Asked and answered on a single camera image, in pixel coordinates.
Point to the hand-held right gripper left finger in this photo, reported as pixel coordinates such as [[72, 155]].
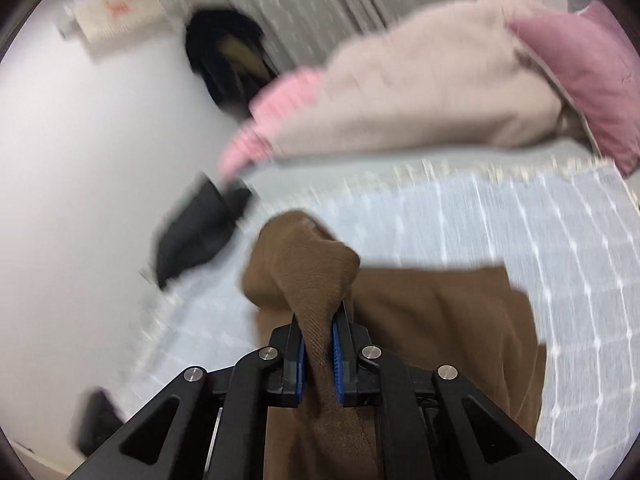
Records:
[[292, 360]]

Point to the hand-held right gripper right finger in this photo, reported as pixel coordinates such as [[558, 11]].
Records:
[[346, 360]]

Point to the brown coat with fur collar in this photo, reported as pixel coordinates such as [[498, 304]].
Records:
[[450, 320]]

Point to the dark hanging clothes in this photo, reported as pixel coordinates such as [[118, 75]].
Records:
[[220, 60]]

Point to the black folded garment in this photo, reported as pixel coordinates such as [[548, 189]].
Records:
[[200, 240]]

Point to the dark object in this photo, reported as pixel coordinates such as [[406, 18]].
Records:
[[100, 425]]

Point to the light blue checked blanket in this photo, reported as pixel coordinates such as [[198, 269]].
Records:
[[500, 220]]

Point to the pink fleece blanket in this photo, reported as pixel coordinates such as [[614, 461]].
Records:
[[280, 100]]

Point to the pale beige duvet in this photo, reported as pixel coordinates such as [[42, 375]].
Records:
[[425, 80]]

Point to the grey star-print curtain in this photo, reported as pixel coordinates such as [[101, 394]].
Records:
[[325, 10]]

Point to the pink pillow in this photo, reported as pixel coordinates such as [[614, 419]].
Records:
[[595, 75]]

